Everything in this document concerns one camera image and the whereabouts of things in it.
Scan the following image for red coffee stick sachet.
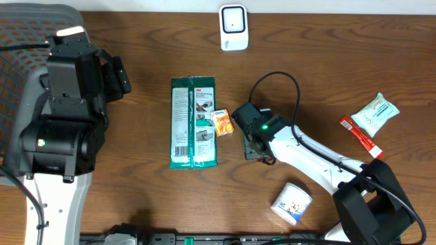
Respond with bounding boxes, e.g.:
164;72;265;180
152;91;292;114
339;116;384;159

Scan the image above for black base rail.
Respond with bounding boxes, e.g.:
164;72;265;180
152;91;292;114
78;223;351;245

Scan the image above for small orange carton box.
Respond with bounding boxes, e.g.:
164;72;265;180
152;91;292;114
211;109;234;137

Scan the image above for white barcode scanner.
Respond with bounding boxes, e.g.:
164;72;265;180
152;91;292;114
219;4;249;51

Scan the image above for white blue labelled jar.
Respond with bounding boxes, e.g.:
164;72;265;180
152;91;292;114
271;183;313;226

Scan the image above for teal white snack packet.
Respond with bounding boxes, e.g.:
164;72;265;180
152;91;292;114
351;93;400;137

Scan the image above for grey plastic mesh basket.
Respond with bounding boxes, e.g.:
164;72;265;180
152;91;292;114
1;3;84;179

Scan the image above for green lid white jar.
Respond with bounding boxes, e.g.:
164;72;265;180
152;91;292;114
257;157;276;165

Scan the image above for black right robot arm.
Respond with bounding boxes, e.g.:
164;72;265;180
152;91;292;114
231;102;420;245

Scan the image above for white red package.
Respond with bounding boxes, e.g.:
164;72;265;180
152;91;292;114
169;76;217;169

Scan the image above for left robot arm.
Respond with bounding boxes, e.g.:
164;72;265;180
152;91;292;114
18;31;131;244

